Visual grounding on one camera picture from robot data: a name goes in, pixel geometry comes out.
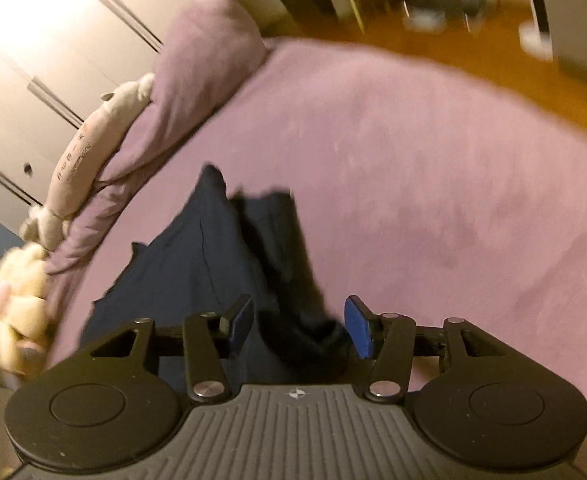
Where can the purple bed sheet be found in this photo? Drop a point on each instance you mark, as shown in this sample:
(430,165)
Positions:
(423,185)

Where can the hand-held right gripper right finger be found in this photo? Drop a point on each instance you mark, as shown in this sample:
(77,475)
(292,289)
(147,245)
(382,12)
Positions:
(358,329)

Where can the white wardrobe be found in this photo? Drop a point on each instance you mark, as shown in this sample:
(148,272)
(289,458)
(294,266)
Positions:
(48,35)

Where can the dark grey mat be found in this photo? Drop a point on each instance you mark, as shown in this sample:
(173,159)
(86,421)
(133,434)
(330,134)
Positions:
(448,2)

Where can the navy zip jacket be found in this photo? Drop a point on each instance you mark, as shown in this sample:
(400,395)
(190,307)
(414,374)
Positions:
(183,270)

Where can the white flower plush toy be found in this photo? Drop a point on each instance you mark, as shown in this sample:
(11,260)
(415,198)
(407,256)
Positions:
(13,300)

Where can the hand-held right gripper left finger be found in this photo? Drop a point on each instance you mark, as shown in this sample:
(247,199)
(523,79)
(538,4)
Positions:
(241,327)

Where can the long cream plush toy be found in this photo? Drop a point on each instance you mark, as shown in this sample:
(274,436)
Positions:
(88,155)

